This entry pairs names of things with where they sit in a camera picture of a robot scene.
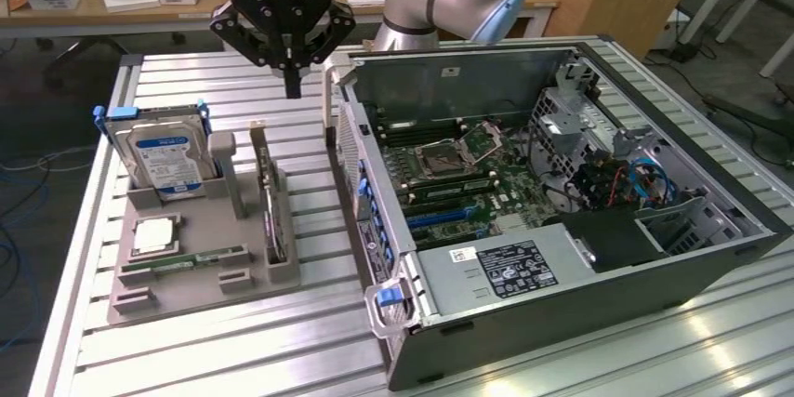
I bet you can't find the CPU socket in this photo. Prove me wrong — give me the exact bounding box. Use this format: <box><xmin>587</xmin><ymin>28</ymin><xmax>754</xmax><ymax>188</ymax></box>
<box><xmin>414</xmin><ymin>139</ymin><xmax>472</xmax><ymax>182</ymax></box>

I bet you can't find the blue floor cable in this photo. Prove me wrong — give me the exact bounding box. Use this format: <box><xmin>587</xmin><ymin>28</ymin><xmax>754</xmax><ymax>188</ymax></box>
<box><xmin>0</xmin><ymin>168</ymin><xmax>52</xmax><ymax>352</ymax></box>

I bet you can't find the black RAM slot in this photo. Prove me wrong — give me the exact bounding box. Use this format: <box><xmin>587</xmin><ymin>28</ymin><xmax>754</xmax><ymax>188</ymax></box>
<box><xmin>382</xmin><ymin>135</ymin><xmax>470</xmax><ymax>147</ymax></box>
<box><xmin>376</xmin><ymin>120</ymin><xmax>466</xmax><ymax>132</ymax></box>

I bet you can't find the black chair base with castors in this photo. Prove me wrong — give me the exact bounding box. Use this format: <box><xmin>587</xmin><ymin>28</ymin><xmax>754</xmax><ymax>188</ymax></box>
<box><xmin>35</xmin><ymin>33</ymin><xmax>188</xmax><ymax>87</ymax></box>

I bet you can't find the open black PC case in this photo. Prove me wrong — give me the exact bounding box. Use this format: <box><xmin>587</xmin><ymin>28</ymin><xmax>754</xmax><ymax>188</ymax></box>
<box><xmin>320</xmin><ymin>41</ymin><xmax>794</xmax><ymax>392</ymax></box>

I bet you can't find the hard disk with blue caddy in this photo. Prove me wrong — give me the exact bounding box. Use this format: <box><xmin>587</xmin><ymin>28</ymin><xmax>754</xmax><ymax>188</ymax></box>
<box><xmin>91</xmin><ymin>99</ymin><xmax>216</xmax><ymax>203</ymax></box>

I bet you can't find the grey plastic parts rack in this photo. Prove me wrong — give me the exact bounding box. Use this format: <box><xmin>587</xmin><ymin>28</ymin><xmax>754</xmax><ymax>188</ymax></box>
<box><xmin>105</xmin><ymin>131</ymin><xmax>306</xmax><ymax>326</ymax></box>

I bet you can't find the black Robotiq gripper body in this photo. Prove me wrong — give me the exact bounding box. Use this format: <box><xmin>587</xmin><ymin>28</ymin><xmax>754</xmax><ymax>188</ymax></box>
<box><xmin>228</xmin><ymin>0</ymin><xmax>334</xmax><ymax>69</ymax></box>

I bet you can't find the green motherboard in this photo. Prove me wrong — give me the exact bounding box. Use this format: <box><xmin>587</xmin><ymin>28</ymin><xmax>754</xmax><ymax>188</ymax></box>
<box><xmin>364</xmin><ymin>103</ymin><xmax>548</xmax><ymax>249</ymax></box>

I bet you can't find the blue expansion slot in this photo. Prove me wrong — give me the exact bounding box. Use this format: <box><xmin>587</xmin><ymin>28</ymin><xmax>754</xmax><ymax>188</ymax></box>
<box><xmin>406</xmin><ymin>205</ymin><xmax>480</xmax><ymax>228</ymax></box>

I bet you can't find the green RAM stick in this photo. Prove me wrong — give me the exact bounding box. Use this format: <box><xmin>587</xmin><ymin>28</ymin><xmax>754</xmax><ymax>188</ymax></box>
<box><xmin>121</xmin><ymin>247</ymin><xmax>247</xmax><ymax>275</ymax></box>

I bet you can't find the grey power supply unit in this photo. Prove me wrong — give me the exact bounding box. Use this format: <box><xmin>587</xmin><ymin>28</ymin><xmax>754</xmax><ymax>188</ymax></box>
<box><xmin>414</xmin><ymin>223</ymin><xmax>596</xmax><ymax>319</ymax></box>

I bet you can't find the blue wire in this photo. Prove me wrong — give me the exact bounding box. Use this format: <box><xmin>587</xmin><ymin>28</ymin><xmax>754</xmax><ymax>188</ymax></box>
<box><xmin>626</xmin><ymin>159</ymin><xmax>679</xmax><ymax>208</ymax></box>

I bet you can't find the black office chair base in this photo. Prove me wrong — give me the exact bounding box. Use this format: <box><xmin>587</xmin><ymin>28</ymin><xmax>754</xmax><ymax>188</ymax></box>
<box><xmin>702</xmin><ymin>84</ymin><xmax>794</xmax><ymax>139</ymax></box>

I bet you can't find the green graphics card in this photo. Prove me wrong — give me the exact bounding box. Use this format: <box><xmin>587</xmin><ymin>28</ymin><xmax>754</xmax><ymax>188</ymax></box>
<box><xmin>247</xmin><ymin>119</ymin><xmax>293</xmax><ymax>266</ymax></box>

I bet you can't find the grey disk bay bracket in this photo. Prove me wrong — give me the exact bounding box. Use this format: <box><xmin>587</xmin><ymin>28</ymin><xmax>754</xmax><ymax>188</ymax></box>
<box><xmin>631</xmin><ymin>195</ymin><xmax>746</xmax><ymax>257</ymax></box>

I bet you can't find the installed RAM stick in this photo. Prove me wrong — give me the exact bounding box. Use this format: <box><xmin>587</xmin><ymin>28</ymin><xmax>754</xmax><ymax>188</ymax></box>
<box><xmin>399</xmin><ymin>173</ymin><xmax>502</xmax><ymax>205</ymax></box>

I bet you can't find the metal disk bay cage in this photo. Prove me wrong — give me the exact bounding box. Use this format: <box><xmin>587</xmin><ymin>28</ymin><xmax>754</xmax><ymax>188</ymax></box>
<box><xmin>530</xmin><ymin>85</ymin><xmax>623</xmax><ymax>176</ymax></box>

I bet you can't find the red wire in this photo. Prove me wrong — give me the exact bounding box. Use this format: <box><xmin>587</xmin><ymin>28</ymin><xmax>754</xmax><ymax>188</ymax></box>
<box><xmin>606</xmin><ymin>165</ymin><xmax>623</xmax><ymax>205</ymax></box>

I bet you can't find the open socket cover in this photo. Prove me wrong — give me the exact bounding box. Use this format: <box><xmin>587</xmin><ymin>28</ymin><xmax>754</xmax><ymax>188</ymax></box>
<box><xmin>458</xmin><ymin>120</ymin><xmax>507</xmax><ymax>165</ymax></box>

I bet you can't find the silver CPU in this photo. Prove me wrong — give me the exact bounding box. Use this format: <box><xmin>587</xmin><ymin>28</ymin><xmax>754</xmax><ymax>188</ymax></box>
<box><xmin>132</xmin><ymin>218</ymin><xmax>177</xmax><ymax>254</ymax></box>

